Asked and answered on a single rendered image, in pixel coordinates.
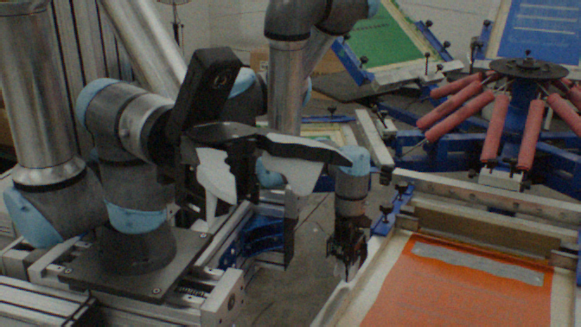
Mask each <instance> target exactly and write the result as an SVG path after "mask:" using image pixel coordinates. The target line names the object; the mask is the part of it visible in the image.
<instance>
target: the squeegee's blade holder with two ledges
mask: <svg viewBox="0 0 581 327"><path fill-rule="evenodd" d="M421 232H424V233H427V234H434V235H439V236H443V237H446V238H451V239H454V240H460V241H464V242H468V243H472V244H476V245H480V246H484V247H491V248H494V249H495V250H498V251H502V252H505V253H513V254H517V255H520V256H524V257H528V258H531V259H536V260H542V261H545V256H543V255H539V254H536V253H528V252H527V251H525V252H524V250H520V249H517V248H513V247H505V246H502V245H498V244H495V243H491V242H486V241H482V240H476V239H472V238H469V237H463V236H460V235H456V234H450V233H445V232H441V231H437V230H434V229H430V228H426V227H423V226H422V228H421Z"/></svg>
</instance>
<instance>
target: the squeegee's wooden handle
mask: <svg viewBox="0 0 581 327"><path fill-rule="evenodd" d="M414 218H418V219H419V223H418V229H421V228H422V226H423V227H426V228H430V229H434V230H437V231H441V232H445V233H450V234H456V235H460V236H463V237H469V238H472V239H476V240H482V241H486V242H491V243H495V244H498V245H502V246H505V247H513V248H517V249H520V250H524V252H525V251H527V252H528V253H536V254H539V255H543V256H545V260H549V256H550V251H551V249H552V250H557V251H559V249H560V245H561V241H562V234H560V233H555V232H551V231H546V230H543V229H538V228H531V227H527V226H522V225H519V224H514V223H511V222H505V221H499V220H495V219H491V218H487V217H482V216H478V215H471V214H467V213H462V212H458V210H454V209H450V208H442V207H438V206H434V205H430V204H425V203H421V202H417V203H416V205H415V209H414Z"/></svg>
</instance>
